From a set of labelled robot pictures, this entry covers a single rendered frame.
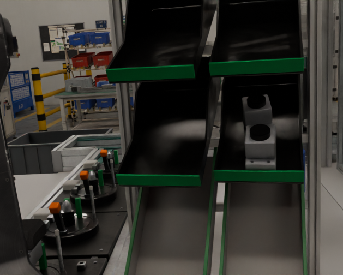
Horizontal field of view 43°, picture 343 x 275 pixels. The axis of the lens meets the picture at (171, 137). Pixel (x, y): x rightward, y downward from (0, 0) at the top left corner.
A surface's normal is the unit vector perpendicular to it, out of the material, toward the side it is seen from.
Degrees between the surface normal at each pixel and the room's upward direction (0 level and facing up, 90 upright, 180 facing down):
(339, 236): 0
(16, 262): 63
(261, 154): 115
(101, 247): 0
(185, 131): 25
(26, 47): 90
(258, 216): 45
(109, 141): 90
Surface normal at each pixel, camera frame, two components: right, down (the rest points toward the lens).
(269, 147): -0.19, 0.61
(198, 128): -0.16, -0.79
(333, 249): -0.07, -0.98
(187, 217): -0.21, -0.54
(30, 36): -0.09, 0.22
